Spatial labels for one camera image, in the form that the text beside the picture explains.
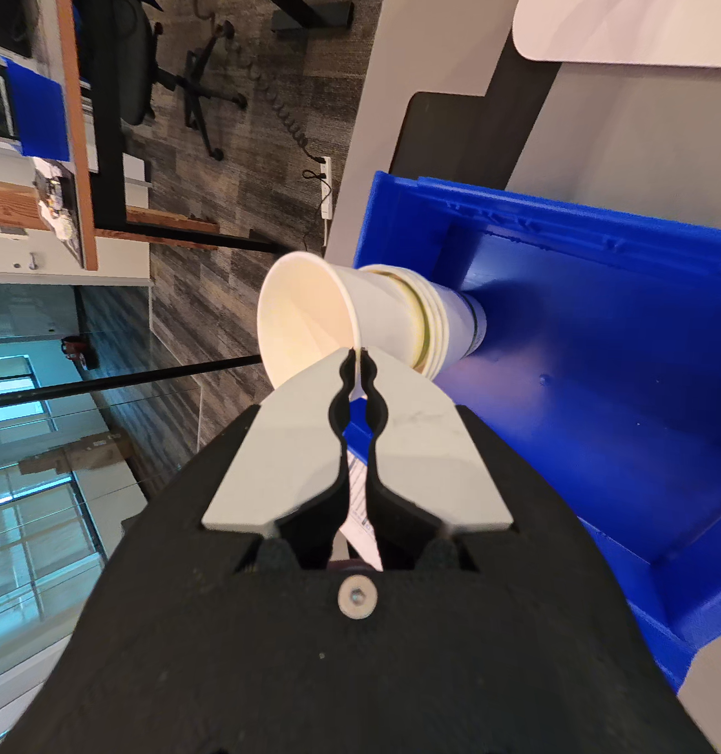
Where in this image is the black office chair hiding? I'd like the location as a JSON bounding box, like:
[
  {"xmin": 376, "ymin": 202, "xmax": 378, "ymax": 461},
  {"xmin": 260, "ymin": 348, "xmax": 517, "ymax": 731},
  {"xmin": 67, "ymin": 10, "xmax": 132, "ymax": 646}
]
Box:
[{"xmin": 78, "ymin": 0, "xmax": 249, "ymax": 163}]

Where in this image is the white printed paper sheet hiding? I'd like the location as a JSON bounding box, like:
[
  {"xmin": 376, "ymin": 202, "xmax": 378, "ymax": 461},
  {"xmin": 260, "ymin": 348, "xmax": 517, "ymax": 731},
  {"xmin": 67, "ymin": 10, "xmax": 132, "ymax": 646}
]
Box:
[{"xmin": 341, "ymin": 450, "xmax": 386, "ymax": 572}]

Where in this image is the grey table wooden edge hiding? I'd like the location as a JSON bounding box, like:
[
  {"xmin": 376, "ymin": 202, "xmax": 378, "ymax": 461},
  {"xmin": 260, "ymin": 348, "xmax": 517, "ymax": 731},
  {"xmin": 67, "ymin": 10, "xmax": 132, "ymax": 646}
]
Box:
[{"xmin": 0, "ymin": 0, "xmax": 290, "ymax": 273}]

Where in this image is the black pole stand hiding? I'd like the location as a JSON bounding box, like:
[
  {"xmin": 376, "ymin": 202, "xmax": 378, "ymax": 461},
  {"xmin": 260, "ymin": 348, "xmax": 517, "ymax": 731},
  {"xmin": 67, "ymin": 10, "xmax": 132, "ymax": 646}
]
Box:
[{"xmin": 0, "ymin": 353, "xmax": 264, "ymax": 413}]

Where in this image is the white power strip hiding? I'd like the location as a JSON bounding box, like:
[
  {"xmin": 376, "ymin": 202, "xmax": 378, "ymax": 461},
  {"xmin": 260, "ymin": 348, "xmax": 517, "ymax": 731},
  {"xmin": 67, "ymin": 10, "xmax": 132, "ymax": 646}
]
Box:
[{"xmin": 319, "ymin": 156, "xmax": 336, "ymax": 221}]

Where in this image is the blue box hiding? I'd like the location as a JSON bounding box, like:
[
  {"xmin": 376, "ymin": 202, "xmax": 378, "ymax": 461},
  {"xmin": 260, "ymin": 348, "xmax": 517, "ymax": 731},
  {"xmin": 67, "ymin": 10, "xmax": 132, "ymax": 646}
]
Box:
[{"xmin": 6, "ymin": 59, "xmax": 71, "ymax": 161}]

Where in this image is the blue plastic bin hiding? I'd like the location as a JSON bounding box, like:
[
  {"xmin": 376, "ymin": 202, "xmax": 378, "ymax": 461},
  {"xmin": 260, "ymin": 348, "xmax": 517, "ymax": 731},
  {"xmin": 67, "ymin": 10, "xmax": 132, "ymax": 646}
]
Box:
[{"xmin": 343, "ymin": 171, "xmax": 721, "ymax": 693}]

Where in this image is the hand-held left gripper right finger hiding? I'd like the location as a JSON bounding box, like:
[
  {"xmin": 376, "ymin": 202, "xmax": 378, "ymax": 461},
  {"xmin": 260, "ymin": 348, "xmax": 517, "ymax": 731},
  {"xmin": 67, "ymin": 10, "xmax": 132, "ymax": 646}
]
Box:
[{"xmin": 362, "ymin": 348, "xmax": 514, "ymax": 550}]

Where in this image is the brown cardboard piece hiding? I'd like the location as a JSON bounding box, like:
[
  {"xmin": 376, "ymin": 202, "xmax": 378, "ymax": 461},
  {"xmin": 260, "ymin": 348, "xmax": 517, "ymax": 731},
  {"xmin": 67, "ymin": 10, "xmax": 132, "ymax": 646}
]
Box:
[{"xmin": 19, "ymin": 430, "xmax": 133, "ymax": 478}]

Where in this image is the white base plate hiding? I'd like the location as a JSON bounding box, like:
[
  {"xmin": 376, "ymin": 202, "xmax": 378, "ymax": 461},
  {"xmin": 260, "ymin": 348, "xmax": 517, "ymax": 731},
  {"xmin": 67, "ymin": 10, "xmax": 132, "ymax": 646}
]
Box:
[{"xmin": 511, "ymin": 0, "xmax": 721, "ymax": 70}]

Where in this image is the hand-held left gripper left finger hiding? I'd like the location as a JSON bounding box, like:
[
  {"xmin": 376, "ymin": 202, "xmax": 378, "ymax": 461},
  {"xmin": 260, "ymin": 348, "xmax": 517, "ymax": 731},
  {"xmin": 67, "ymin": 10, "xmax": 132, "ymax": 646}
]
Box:
[{"xmin": 201, "ymin": 348, "xmax": 356, "ymax": 538}]

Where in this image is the black coiled cable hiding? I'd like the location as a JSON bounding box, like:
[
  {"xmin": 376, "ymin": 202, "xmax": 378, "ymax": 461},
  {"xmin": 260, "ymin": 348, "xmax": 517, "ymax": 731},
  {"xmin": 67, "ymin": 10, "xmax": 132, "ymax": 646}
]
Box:
[{"xmin": 219, "ymin": 24, "xmax": 326, "ymax": 163}]

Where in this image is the red fire extinguisher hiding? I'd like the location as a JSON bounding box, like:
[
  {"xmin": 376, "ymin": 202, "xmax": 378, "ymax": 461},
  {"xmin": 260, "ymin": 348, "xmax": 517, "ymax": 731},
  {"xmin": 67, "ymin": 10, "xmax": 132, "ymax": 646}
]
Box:
[{"xmin": 60, "ymin": 335, "xmax": 91, "ymax": 371}]

